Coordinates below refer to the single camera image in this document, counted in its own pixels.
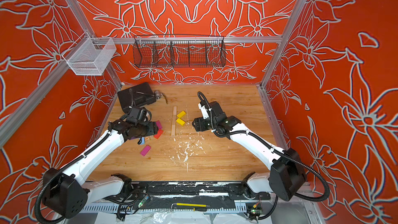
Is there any blue block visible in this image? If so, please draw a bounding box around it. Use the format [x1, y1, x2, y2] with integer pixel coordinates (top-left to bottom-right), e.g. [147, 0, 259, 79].
[137, 137, 145, 145]

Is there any magenta block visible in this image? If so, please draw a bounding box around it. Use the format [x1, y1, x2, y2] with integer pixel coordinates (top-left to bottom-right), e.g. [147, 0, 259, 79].
[156, 120, 163, 130]
[140, 145, 151, 157]

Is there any red block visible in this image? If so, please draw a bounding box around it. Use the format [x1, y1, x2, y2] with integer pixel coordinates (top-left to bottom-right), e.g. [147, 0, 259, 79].
[153, 129, 164, 139]

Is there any yellow block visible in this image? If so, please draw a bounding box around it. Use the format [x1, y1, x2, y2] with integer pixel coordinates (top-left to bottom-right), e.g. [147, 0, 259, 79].
[177, 111, 187, 119]
[176, 118, 186, 126]

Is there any natural wooden block angled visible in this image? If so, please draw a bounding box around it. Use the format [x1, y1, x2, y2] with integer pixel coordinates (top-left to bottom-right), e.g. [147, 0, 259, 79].
[171, 125, 176, 136]

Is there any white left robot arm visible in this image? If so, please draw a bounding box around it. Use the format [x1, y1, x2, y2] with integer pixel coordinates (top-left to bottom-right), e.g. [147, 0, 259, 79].
[34, 106, 159, 224]

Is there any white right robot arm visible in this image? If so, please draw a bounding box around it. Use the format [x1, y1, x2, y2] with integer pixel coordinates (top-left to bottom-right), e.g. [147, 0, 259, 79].
[192, 101, 306, 201]

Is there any black plastic tool case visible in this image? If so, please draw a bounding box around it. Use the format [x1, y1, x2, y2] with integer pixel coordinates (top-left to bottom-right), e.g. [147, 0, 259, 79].
[118, 83, 156, 114]

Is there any magenta block front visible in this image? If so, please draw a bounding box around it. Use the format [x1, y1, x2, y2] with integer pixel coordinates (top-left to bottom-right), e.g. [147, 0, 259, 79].
[140, 145, 151, 157]

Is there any metal ball valve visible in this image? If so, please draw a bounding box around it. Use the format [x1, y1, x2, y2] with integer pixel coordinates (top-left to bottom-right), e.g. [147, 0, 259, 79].
[154, 90, 168, 104]

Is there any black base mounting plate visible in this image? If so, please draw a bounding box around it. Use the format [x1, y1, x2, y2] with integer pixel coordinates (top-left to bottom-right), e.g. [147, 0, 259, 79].
[131, 181, 271, 200]

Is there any black corrugated cable conduit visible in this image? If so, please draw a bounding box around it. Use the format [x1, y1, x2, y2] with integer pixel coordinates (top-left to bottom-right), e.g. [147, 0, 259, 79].
[197, 91, 330, 202]

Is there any black wire basket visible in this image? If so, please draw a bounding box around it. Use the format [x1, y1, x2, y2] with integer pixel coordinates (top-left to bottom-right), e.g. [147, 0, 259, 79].
[132, 35, 227, 68]

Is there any white wire basket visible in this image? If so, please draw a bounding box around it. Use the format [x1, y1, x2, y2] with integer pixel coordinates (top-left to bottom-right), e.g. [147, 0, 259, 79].
[61, 32, 117, 76]

